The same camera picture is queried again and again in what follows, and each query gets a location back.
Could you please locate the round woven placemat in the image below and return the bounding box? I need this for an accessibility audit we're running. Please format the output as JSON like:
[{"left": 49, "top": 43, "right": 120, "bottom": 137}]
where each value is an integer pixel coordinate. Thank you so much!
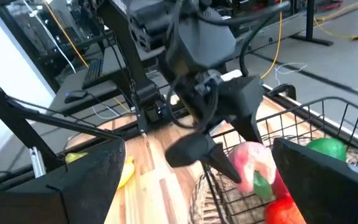
[{"left": 188, "top": 133, "right": 358, "bottom": 224}]

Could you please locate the pink yellow peach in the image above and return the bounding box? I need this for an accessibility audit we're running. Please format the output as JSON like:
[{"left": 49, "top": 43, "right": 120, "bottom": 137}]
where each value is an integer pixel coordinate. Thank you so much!
[{"left": 227, "top": 141, "right": 278, "bottom": 200}]

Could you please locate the yellow banana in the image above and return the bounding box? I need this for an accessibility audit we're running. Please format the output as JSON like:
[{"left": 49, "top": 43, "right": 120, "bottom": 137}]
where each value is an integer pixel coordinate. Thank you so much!
[{"left": 116, "top": 155, "right": 135, "bottom": 190}]

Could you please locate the red orange fruit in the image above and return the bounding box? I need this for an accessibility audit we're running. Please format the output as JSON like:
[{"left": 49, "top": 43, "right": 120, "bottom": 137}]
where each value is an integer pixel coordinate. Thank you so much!
[{"left": 264, "top": 198, "right": 308, "bottom": 224}]

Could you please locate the white cable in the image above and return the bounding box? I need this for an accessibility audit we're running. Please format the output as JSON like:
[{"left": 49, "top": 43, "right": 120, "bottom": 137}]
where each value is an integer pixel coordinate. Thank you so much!
[
  {"left": 23, "top": 0, "right": 77, "bottom": 74},
  {"left": 273, "top": 63, "right": 308, "bottom": 82}
]

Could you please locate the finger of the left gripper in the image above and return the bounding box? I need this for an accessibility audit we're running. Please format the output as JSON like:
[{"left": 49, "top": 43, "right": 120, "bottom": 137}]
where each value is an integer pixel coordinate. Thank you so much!
[
  {"left": 218, "top": 75, "right": 264, "bottom": 144},
  {"left": 165, "top": 133, "right": 242, "bottom": 184}
]

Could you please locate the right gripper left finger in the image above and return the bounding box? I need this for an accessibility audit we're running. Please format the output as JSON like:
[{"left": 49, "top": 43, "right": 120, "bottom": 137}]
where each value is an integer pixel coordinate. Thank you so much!
[{"left": 0, "top": 139, "right": 126, "bottom": 224}]

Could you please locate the green lime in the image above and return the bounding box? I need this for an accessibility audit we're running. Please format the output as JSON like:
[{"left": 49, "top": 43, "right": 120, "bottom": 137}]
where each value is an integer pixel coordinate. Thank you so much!
[{"left": 305, "top": 138, "right": 347, "bottom": 162}]

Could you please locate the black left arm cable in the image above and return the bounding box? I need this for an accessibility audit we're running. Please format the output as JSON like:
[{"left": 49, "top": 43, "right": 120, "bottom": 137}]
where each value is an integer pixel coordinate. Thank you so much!
[{"left": 239, "top": 1, "right": 291, "bottom": 78}]

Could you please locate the green pear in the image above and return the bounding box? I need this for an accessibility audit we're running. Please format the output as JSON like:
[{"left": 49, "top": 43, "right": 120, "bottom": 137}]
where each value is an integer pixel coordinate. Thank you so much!
[{"left": 65, "top": 151, "right": 89, "bottom": 165}]

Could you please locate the yellow cable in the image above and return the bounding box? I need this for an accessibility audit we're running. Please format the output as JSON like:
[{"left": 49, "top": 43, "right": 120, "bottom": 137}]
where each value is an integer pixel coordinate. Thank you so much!
[
  {"left": 259, "top": 0, "right": 284, "bottom": 79},
  {"left": 44, "top": 0, "right": 90, "bottom": 68},
  {"left": 314, "top": 0, "right": 358, "bottom": 41}
]

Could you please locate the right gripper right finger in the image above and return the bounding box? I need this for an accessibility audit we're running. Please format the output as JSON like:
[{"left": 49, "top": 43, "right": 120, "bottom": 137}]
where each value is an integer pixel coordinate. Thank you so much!
[{"left": 272, "top": 138, "right": 358, "bottom": 224}]

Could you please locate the black wire basket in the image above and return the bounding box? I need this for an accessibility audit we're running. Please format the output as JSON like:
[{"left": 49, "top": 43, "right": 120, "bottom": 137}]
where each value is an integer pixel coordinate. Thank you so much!
[{"left": 200, "top": 96, "right": 358, "bottom": 224}]

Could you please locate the black computer mouse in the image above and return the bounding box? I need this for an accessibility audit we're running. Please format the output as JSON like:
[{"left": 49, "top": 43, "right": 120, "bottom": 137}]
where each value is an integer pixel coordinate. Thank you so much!
[{"left": 63, "top": 90, "right": 89, "bottom": 104}]

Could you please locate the black frame clamp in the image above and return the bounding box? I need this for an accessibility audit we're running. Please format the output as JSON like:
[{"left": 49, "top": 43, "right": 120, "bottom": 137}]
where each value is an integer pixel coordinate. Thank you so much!
[{"left": 267, "top": 83, "right": 297, "bottom": 102}]

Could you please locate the black keyboard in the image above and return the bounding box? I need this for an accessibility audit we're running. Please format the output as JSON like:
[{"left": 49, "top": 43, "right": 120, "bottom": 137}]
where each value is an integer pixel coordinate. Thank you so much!
[{"left": 81, "top": 58, "right": 104, "bottom": 90}]

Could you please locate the grey desk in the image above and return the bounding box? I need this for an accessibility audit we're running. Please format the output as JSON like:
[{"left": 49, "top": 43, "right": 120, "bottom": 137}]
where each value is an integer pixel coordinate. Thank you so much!
[{"left": 50, "top": 43, "right": 167, "bottom": 116}]

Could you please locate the black desk foot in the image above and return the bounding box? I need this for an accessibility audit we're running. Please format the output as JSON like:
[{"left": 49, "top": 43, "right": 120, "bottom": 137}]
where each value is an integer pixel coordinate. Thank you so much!
[{"left": 290, "top": 0, "right": 334, "bottom": 47}]

